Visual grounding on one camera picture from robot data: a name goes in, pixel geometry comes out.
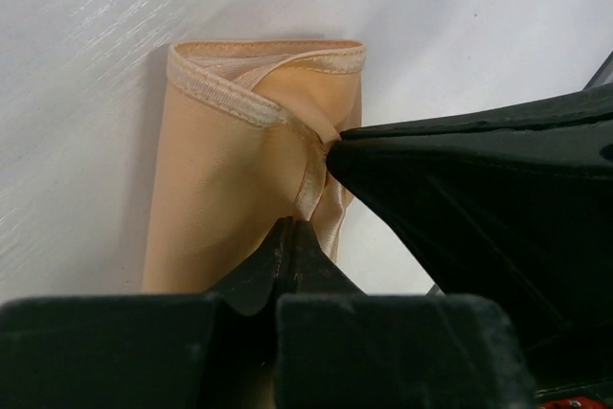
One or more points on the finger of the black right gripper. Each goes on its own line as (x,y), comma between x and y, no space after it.
(522,217)
(583,107)

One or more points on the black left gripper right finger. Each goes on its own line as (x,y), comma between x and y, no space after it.
(340,348)

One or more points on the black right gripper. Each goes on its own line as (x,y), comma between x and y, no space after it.
(589,395)

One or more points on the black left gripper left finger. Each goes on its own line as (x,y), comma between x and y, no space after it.
(207,350)

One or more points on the beige cloth napkin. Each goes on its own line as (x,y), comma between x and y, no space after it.
(246,129)

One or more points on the aluminium mounting rail frame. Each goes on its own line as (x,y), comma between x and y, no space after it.
(603,76)

